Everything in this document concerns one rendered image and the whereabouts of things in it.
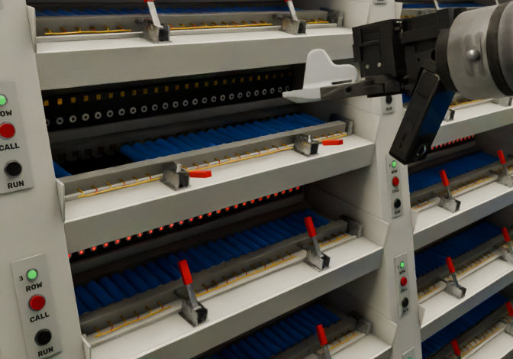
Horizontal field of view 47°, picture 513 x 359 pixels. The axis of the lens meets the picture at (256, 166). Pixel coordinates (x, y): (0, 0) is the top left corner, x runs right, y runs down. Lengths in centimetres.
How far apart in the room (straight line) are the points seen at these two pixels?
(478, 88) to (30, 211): 50
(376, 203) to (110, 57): 59
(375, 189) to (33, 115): 66
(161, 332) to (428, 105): 48
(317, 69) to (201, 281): 41
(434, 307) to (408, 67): 80
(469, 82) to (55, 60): 46
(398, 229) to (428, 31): 61
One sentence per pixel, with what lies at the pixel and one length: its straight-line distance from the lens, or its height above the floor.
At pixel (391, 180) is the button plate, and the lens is 116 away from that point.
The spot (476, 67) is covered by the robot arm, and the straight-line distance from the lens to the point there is 61.
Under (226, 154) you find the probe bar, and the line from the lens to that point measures 93.
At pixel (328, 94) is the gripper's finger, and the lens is 68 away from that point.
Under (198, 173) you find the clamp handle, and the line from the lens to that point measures 79.
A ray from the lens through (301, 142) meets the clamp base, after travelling 101.
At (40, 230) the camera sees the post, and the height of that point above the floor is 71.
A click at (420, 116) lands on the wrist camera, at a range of 67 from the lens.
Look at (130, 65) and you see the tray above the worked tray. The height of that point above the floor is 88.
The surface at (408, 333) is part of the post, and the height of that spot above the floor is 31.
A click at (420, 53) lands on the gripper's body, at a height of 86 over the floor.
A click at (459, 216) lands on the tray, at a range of 139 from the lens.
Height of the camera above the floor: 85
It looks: 9 degrees down
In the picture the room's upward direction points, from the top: 7 degrees counter-clockwise
